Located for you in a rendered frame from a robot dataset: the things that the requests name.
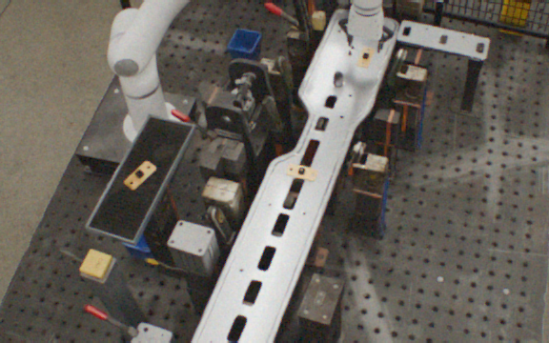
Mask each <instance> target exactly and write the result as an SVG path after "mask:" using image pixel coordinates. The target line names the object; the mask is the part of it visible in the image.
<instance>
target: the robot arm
mask: <svg viewBox="0 0 549 343"><path fill-rule="evenodd" d="M190 1H191V0H145V1H144V2H143V4H142V6H141V7H140V8H139V9H138V10H134V9H128V10H122V11H121V12H119V13H118V14H117V15H116V17H115V19H114V21H113V23H112V29H111V37H110V44H109V53H108V54H107V58H108V64H109V66H110V68H111V70H112V71H113V72H114V73H115V74H116V75H118V76H119V80H120V84H121V87H122V90H123V92H124V96H125V99H126V102H127V105H128V108H129V115H128V116H127V118H126V119H125V120H124V123H123V131H124V133H125V135H126V137H127V138H128V139H129V140H130V141H131V142H133V140H134V138H135V137H136V136H137V134H138V133H139V130H140V128H141V127H142V125H143V123H144V121H145V120H146V118H147V115H148V114H155V115H159V116H163V117H167V118H171V119H175V120H179V119H178V118H176V117H175V116H173V115H172V113H171V112H170V111H172V110H174V109H175V107H173V105H172V104H170V103H167V102H165V101H164V97H163V94H162V90H161V87H160V82H159V78H158V75H157V71H156V68H157V65H156V54H155V52H156V50H157V48H158V46H159V44H160V42H161V39H162V37H163V35H165V33H166V31H167V29H168V27H169V25H170V24H171V22H172V21H173V19H174V18H175V16H176V15H178V13H180V12H181V10H182V9H183V8H184V7H185V6H186V5H187V4H188V3H189V2H190ZM351 3H353V5H352V6H351V9H350V13H349V18H345V19H341V20H339V22H338V24H339V25H340V26H341V30H342V31H343V32H344V33H345V36H346V37H347V42H348V43H349V47H351V46H352V44H353V41H354V36H357V37H362V38H367V39H373V40H376V41H378V42H379V43H378V46H377V53H380V51H381V50H383V47H384V43H385V42H387V41H389V40H390V39H391V38H392V37H393V36H394V32H393V31H391V30H389V28H388V27H386V26H385V25H384V19H383V13H382V8H381V5H382V0H351ZM345 24H348V28H347V26H346V25H345ZM383 31H385V33H386V34H388V35H386V36H384V33H383ZM179 121H180V120H179Z"/></svg>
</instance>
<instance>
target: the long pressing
mask: <svg viewBox="0 0 549 343"><path fill-rule="evenodd" d="M349 13H350V10H344V9H338V10H335V11H334V13H333V15H332V17H331V19H330V21H329V24H328V26H327V28H326V30H325V31H324V34H323V36H322V39H321V41H320V44H319V46H318V48H317V50H316V53H315V56H314V58H313V60H311V63H310V66H309V68H308V69H307V72H306V74H305V76H304V78H303V80H302V84H301V86H300V88H299V90H298V100H299V102H300V104H301V105H302V107H303V108H304V110H305V111H306V113H308V114H309V119H308V121H306V123H305V127H304V129H303V131H302V134H301V135H300V137H299V141H298V143H297V145H296V147H295V149H294V150H292V151H291V152H289V153H287V154H285V155H282V156H279V157H277V158H276V159H274V160H273V161H272V162H271V163H270V166H268V168H267V170H266V172H265V174H264V177H263V180H262V182H261V184H260V186H259V190H258V192H257V193H256V194H255V196H254V201H253V203H252V205H251V207H250V209H249V211H248V214H247V216H246V219H245V221H243V223H242V226H241V229H240V231H239V233H238V235H237V238H236V240H235V242H234V246H233V248H232V250H231V252H229V256H228V258H227V260H226V262H225V265H224V267H223V269H222V272H221V275H220V276H219V278H218V280H217V283H216V285H215V287H214V289H213V294H212V296H211V298H210V301H209V303H207V305H206V307H205V310H204V312H203V313H202V315H201V318H200V320H199V322H198V325H197V328H196V330H195V332H194V334H193V338H192V340H191V342H190V343H210V341H211V340H212V343H225V342H227V341H228V340H227V337H228V334H229V332H230V329H231V327H232V325H233V323H234V319H235V318H236V317H237V316H243V317H246V318H247V323H246V325H245V327H244V330H243V332H242V335H241V336H240V339H239V341H238V342H237V343H275V338H276V336H277V333H278V330H279V328H280V325H281V322H282V320H283V317H285V314H286V312H287V310H288V306H289V304H290V301H291V298H292V296H293V293H294V290H295V285H297V283H298V280H299V277H300V276H301V273H302V270H303V267H304V264H305V261H306V259H307V256H308V254H309V252H310V250H311V247H312V245H313V243H314V240H315V235H316V232H317V229H318V227H319V224H320V223H321V220H322V218H323V215H324V213H325V210H326V207H327V205H328V202H329V198H330V196H331V193H333V190H334V188H335V184H336V180H337V178H338V174H339V172H340V169H341V166H342V164H343V160H344V157H345V155H346V152H348V149H349V147H350V144H351V142H352V139H353V135H354V133H355V130H356V128H357V126H358V125H360V124H361V123H362V122H363V120H364V119H365V118H367V117H368V116H369V115H370V114H371V112H372V109H373V107H374V104H375V101H376V97H377V94H378V91H379V89H380V86H381V82H382V79H383V77H384V74H385V71H386V70H387V67H388V64H389V61H390V58H391V55H392V52H393V49H394V47H395V42H396V38H397V33H398V30H399V23H398V22H397V21H395V19H393V18H388V17H383V19H384V25H385V26H386V27H388V28H389V30H391V31H393V32H394V36H393V37H392V38H391V39H390V40H389V41H387V42H385V43H384V47H383V50H381V51H380V53H377V46H378V43H379V42H378V41H376V40H373V39H367V38H362V37H357V36H354V41H353V44H352V46H354V47H355V48H354V49H352V48H351V47H349V43H348V42H347V37H346V36H345V33H344V32H343V31H342V30H341V26H340V25H339V24H338V22H339V20H341V19H345V18H349ZM338 31H341V33H339V32H338ZM362 47H365V48H370V49H374V50H375V52H374V55H373V57H372V60H371V62H370V65H369V67H368V68H365V67H360V66H357V65H356V62H357V60H358V57H359V56H360V53H361V51H362ZM349 50H351V51H352V56H349ZM335 71H342V72H343V74H344V85H343V86H342V87H335V86H334V85H333V75H334V72H335ZM329 95H330V96H332V97H335V98H337V102H336V104H335V106H334V107H333V108H332V109H329V108H325V107H324V106H325V103H326V101H327V98H328V97H329ZM349 95H351V97H349ZM340 116H343V118H340ZM319 117H325V118H328V119H329V122H328V124H327V127H326V130H325V131H324V132H320V131H315V125H316V122H317V120H318V118H319ZM311 140H315V141H318V142H320V145H318V147H317V150H316V153H315V157H314V159H313V162H312V165H311V169H315V170H317V175H316V179H315V181H314V182H313V181H309V180H304V179H303V180H304V183H303V185H302V189H301V191H300V193H299V196H298V198H297V201H296V203H295V207H294V208H293V209H292V210H287V209H284V208H283V205H284V202H285V199H286V196H287V194H288V192H289V189H290V187H291V184H292V182H293V180H295V179H296V177H291V176H288V174H286V170H287V168H288V166H289V163H295V165H298V166H299V165H300V162H301V159H302V157H303V155H304V152H305V150H307V147H308V145H309V143H310V141H311ZM270 204H272V206H270ZM303 213H305V215H302V214H303ZM280 214H286V215H289V216H290V218H289V221H288V223H287V227H286V229H285V231H284V233H283V235H282V236H280V237H276V236H273V235H272V231H273V229H274V226H275V221H276V219H277V218H278V216H279V215H280ZM267 246H271V247H274V248H276V251H275V255H274V259H273V261H272V263H271V266H270V269H268V270H267V271H266V272H263V271H260V270H259V269H258V268H257V266H258V263H259V261H260V258H261V256H262V254H263V251H264V249H265V247H267ZM240 270H244V272H240ZM252 280H257V281H260V282H261V283H262V287H261V289H260V292H259V294H258V296H257V299H256V301H255V303H254V304H253V305H252V306H247V305H244V304H243V299H244V297H245V294H246V292H247V290H248V288H249V285H250V282H251V281H252Z"/></svg>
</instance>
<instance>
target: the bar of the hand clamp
mask: <svg viewBox="0 0 549 343"><path fill-rule="evenodd" d="M293 3H294V7H295V15H296V19H297V23H298V27H299V31H305V32H307V33H308V34H309V33H312V29H311V24H310V20H309V16H308V12H307V8H306V2H305V0H293ZM307 28H308V29H309V32H308V30H307Z"/></svg>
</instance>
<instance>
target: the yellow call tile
mask: <svg viewBox="0 0 549 343"><path fill-rule="evenodd" d="M111 261H112V256H111V255H108V254H103V253H101V252H96V251H95V250H93V249H90V250H89V252H88V255H87V257H86V258H85V260H84V262H83V265H82V267H81V269H80V271H81V272H85V273H88V274H91V275H92V276H94V277H97V278H100V279H102V278H103V276H104V274H105V272H106V271H107V269H108V267H109V265H110V263H111Z"/></svg>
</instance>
